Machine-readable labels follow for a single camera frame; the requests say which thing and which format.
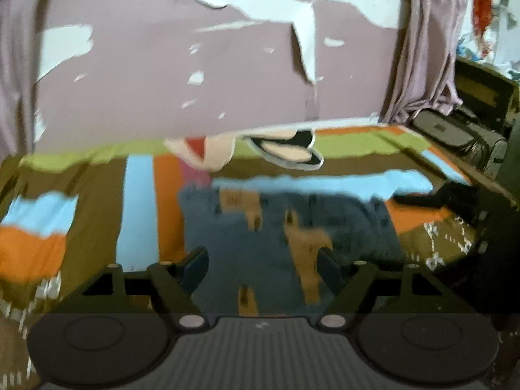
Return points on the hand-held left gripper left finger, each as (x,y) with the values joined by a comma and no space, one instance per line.
(197,268)

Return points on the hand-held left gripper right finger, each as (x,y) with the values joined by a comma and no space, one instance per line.
(328,270)

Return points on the blue patched jeans pants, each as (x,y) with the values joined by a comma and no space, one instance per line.
(264,231)

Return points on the colourful printed bed sheet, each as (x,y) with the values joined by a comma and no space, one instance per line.
(138,203)

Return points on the dark object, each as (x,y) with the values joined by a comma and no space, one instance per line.
(451,197)

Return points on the grey bag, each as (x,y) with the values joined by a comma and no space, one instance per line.
(455,130)

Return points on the dark cabinet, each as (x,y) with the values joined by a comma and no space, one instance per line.
(487,89)

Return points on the pink curtain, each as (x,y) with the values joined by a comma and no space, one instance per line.
(430,40)
(16,69)

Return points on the red cloth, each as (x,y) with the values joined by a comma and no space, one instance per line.
(483,4)

